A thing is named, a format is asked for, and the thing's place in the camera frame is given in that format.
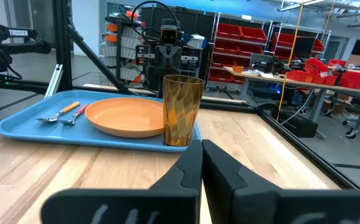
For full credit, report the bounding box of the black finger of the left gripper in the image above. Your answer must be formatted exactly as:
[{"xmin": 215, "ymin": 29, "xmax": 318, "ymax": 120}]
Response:
[
  {"xmin": 154, "ymin": 45, "xmax": 168, "ymax": 70},
  {"xmin": 167, "ymin": 45, "xmax": 182, "ymax": 70}
]

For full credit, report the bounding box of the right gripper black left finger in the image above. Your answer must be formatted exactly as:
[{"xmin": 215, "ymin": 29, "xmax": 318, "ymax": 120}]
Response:
[{"xmin": 41, "ymin": 139, "xmax": 203, "ymax": 224}]

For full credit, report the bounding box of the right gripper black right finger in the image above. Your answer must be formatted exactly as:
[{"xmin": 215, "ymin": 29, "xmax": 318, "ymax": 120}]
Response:
[{"xmin": 201, "ymin": 139, "xmax": 360, "ymax": 224}]

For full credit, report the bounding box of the amber faceted plastic cup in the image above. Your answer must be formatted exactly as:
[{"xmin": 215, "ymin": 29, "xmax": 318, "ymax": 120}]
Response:
[{"xmin": 162, "ymin": 74, "xmax": 206, "ymax": 147}]

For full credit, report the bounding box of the orange plate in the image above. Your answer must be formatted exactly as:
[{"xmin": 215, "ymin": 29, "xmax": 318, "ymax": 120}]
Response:
[{"xmin": 85, "ymin": 97, "xmax": 165, "ymax": 139}]

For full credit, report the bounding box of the fork with pink handle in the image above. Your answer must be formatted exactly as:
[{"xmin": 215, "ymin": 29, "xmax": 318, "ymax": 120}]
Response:
[{"xmin": 58, "ymin": 103, "xmax": 90, "ymax": 126}]

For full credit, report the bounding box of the spoon with yellow handle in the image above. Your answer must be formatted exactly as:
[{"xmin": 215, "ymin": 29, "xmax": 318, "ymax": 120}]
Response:
[{"xmin": 35, "ymin": 101, "xmax": 81, "ymax": 123}]

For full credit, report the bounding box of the blue plastic tray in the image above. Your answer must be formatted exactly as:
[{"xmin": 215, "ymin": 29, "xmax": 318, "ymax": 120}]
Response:
[{"xmin": 0, "ymin": 90, "xmax": 202, "ymax": 153}]

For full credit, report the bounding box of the rack of white orange bins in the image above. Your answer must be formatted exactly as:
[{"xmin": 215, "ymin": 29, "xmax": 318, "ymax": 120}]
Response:
[{"xmin": 98, "ymin": 11, "xmax": 146, "ymax": 86}]

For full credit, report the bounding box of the black box on floor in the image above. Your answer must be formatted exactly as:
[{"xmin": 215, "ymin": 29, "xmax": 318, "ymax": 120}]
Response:
[{"xmin": 279, "ymin": 110, "xmax": 319, "ymax": 138}]

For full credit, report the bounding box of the silver aluminium extrusion piece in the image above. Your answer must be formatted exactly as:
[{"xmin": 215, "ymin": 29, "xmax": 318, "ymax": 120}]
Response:
[{"xmin": 44, "ymin": 64, "xmax": 64, "ymax": 99}]

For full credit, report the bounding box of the wooden top workbench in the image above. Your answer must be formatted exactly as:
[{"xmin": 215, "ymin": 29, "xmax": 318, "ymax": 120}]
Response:
[{"xmin": 223, "ymin": 65, "xmax": 360, "ymax": 139}]

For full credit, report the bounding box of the red plastic bin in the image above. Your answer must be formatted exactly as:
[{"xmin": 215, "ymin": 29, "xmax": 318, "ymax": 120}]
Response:
[
  {"xmin": 304, "ymin": 58, "xmax": 329, "ymax": 74},
  {"xmin": 339, "ymin": 71, "xmax": 360, "ymax": 90},
  {"xmin": 315, "ymin": 74, "xmax": 338, "ymax": 86},
  {"xmin": 328, "ymin": 58, "xmax": 347, "ymax": 67},
  {"xmin": 287, "ymin": 70, "xmax": 314, "ymax": 83}
]

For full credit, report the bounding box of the black monitor screen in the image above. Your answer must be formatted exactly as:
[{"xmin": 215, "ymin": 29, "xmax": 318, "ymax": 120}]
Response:
[{"xmin": 294, "ymin": 35, "xmax": 316, "ymax": 54}]

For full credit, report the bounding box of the ceiling light fixture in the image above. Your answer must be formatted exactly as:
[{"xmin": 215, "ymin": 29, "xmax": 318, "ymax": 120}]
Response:
[{"xmin": 277, "ymin": 0, "xmax": 323, "ymax": 12}]

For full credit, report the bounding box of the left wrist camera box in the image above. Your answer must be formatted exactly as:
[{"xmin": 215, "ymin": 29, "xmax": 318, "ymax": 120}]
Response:
[{"xmin": 160, "ymin": 24, "xmax": 180, "ymax": 46}]

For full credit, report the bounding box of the black looped camera cable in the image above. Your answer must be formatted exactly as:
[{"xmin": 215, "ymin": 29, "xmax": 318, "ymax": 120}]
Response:
[{"xmin": 131, "ymin": 0, "xmax": 180, "ymax": 43}]

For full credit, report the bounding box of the wire shelf with red bins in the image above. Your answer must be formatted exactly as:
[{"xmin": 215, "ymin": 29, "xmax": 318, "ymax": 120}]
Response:
[
  {"xmin": 206, "ymin": 12, "xmax": 274, "ymax": 93},
  {"xmin": 271, "ymin": 23, "xmax": 331, "ymax": 63}
]

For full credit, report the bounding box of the black aluminium rig frame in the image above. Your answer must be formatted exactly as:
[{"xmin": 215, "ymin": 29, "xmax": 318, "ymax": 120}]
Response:
[{"xmin": 0, "ymin": 0, "xmax": 360, "ymax": 190}]

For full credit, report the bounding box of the yellow hanging cable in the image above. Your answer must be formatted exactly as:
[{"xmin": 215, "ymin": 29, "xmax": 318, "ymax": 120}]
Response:
[
  {"xmin": 321, "ymin": 0, "xmax": 336, "ymax": 41},
  {"xmin": 275, "ymin": 0, "xmax": 305, "ymax": 122}
]

